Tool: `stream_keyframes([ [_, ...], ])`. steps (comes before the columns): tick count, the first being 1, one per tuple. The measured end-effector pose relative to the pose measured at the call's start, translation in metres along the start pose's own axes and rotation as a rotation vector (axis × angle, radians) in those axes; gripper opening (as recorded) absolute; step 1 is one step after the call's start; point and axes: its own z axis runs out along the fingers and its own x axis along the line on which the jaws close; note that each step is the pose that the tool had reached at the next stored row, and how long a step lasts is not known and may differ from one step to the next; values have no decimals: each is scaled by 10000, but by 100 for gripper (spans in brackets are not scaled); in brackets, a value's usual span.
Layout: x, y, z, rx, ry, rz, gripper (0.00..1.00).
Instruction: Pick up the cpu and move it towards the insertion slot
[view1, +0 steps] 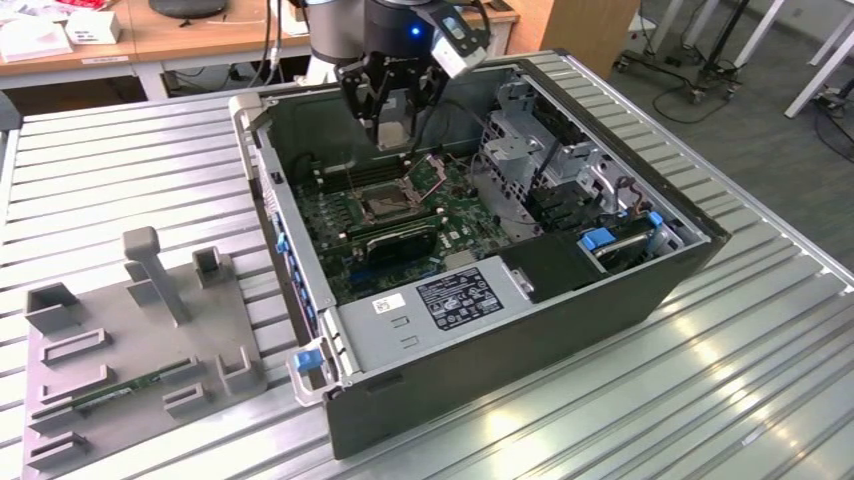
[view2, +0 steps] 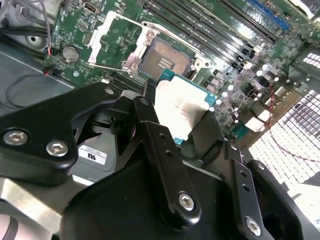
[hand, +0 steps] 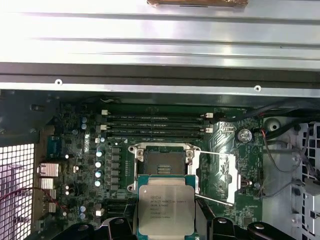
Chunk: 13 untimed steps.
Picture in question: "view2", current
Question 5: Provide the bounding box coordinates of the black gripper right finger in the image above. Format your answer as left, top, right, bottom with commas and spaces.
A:
181, 111, 311, 240

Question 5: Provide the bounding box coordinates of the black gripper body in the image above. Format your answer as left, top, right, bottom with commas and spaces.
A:
53, 154, 248, 240

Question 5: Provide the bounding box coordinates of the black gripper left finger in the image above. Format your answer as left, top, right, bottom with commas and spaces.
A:
0, 81, 202, 230

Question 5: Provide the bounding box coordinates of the silver CPU with green edge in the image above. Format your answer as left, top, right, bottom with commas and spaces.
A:
153, 68, 218, 146

